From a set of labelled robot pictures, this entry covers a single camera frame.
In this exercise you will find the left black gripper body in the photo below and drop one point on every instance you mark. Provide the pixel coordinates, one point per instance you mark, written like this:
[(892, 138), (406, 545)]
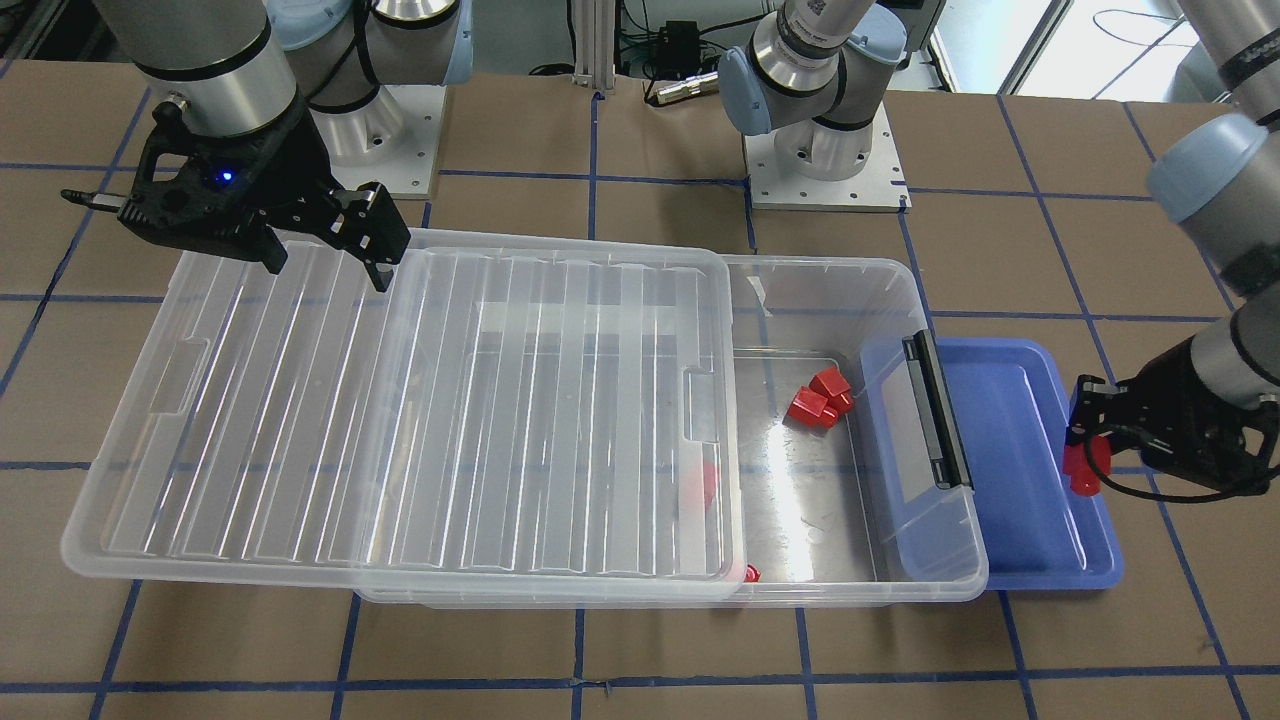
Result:
[(1190, 425)]

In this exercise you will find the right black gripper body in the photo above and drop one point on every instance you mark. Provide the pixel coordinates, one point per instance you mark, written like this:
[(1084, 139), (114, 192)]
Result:
[(296, 162)]

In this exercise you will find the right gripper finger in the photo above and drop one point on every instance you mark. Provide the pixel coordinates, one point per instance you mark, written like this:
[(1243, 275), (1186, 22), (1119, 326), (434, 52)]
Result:
[(381, 272)]

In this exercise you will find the red block from tray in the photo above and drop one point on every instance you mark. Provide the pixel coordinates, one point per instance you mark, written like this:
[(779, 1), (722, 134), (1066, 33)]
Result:
[(1085, 462)]

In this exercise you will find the clear plastic box lid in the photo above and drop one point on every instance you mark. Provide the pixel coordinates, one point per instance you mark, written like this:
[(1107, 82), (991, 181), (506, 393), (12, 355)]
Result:
[(227, 459)]

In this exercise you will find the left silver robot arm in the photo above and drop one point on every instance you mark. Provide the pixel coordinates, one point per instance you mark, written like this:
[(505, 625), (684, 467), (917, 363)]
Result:
[(831, 61)]

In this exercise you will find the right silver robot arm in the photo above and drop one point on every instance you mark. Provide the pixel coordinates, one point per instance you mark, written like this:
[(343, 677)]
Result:
[(256, 101)]

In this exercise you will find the clear plastic storage box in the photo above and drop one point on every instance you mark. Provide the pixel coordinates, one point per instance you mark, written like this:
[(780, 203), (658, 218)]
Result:
[(850, 440)]

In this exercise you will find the blue plastic tray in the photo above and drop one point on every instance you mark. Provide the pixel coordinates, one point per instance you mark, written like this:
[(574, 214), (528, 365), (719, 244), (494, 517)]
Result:
[(1019, 519)]

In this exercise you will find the red block upper cluster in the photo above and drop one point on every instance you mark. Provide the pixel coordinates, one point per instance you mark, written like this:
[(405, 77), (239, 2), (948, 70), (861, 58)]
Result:
[(831, 383)]

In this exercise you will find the red block cluster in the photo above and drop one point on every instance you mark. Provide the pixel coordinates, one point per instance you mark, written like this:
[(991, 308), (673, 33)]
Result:
[(812, 409), (831, 383)]

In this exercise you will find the red block lower cluster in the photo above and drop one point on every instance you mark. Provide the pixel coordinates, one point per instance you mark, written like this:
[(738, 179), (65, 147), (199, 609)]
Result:
[(812, 409)]

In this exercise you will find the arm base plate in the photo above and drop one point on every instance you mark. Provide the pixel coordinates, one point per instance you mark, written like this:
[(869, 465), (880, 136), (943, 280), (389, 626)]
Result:
[(390, 150), (808, 167)]

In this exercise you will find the black box latch handle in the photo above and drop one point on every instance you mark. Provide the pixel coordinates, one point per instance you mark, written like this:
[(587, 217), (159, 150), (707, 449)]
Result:
[(943, 442)]

